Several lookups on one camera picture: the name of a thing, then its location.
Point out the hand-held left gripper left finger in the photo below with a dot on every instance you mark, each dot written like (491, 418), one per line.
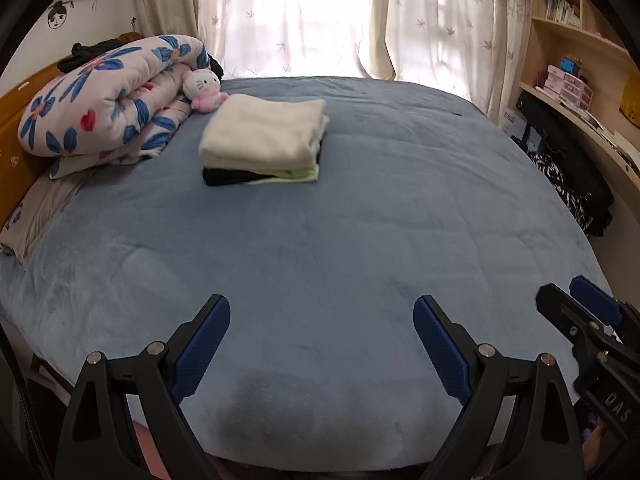
(205, 345)

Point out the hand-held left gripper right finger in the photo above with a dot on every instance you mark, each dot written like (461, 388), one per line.
(440, 350)

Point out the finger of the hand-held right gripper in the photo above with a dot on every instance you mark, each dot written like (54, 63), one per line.
(565, 310)
(595, 300)

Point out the white fluffy cardigan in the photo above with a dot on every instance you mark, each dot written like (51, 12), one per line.
(265, 130)

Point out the dark clothes pile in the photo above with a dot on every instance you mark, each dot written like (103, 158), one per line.
(87, 52)

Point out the person's pink trousers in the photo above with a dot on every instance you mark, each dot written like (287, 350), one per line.
(150, 450)

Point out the black and white patterned cloth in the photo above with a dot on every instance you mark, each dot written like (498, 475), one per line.
(550, 175)

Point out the blue bed blanket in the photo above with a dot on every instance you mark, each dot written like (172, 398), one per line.
(325, 260)

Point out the papers on desk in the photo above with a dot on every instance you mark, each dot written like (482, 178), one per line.
(607, 135)

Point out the green and black garment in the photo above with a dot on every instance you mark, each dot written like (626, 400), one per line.
(230, 176)

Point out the white cardboard box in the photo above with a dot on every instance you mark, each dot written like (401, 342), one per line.
(515, 122)

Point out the yellow cloth item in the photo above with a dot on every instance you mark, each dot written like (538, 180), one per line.
(631, 100)

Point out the grey pillow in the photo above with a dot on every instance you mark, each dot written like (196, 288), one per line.
(45, 210)

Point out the pink drawer organizer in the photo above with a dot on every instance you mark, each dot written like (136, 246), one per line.
(567, 87)

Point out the blue toy box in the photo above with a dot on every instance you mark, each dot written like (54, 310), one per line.
(570, 66)

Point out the white and pink plush cat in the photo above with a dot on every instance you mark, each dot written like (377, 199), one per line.
(200, 87)

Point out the wooden shelf unit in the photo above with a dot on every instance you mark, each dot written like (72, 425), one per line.
(550, 45)

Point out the floral quilt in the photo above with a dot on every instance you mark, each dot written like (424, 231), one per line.
(100, 105)

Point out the orange headboard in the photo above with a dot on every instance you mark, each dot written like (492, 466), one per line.
(12, 150)

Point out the black fuzzy cloth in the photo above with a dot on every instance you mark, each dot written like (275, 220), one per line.
(216, 67)

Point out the row of books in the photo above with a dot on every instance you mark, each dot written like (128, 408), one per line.
(562, 10)

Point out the white floral sheer curtain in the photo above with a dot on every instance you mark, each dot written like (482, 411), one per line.
(450, 20)
(280, 15)

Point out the face wall sticker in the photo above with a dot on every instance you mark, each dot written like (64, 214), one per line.
(59, 16)

